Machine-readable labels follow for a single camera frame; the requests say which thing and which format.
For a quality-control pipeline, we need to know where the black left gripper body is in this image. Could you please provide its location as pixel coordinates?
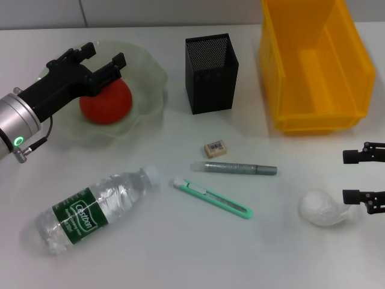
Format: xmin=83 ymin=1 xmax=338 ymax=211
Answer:
xmin=17 ymin=58 xmax=102 ymax=123

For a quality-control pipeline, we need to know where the white paper ball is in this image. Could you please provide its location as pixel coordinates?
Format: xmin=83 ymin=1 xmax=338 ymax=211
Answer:
xmin=298 ymin=188 xmax=357 ymax=227

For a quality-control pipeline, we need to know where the clear green-label water bottle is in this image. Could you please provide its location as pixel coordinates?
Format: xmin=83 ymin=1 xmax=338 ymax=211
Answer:
xmin=25 ymin=164 xmax=162 ymax=256

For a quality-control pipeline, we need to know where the green glass fruit plate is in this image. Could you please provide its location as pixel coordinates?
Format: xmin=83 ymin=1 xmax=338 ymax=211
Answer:
xmin=34 ymin=40 xmax=169 ymax=146

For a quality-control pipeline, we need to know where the black mesh pen holder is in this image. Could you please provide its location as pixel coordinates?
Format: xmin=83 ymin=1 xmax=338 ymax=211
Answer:
xmin=185 ymin=32 xmax=240 ymax=116

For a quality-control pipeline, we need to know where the silver glitter pen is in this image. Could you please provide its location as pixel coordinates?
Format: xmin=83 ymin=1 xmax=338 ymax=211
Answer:
xmin=189 ymin=161 xmax=278 ymax=178

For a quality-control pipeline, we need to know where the beige eraser with barcode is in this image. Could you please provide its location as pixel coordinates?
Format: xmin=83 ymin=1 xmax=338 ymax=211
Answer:
xmin=203 ymin=138 xmax=229 ymax=160

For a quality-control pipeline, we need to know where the green utility knife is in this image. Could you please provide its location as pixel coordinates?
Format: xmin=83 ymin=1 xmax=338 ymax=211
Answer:
xmin=173 ymin=177 xmax=254 ymax=220

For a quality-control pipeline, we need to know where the yellow plastic bin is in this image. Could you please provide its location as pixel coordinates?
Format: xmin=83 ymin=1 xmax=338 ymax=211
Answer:
xmin=258 ymin=0 xmax=377 ymax=135

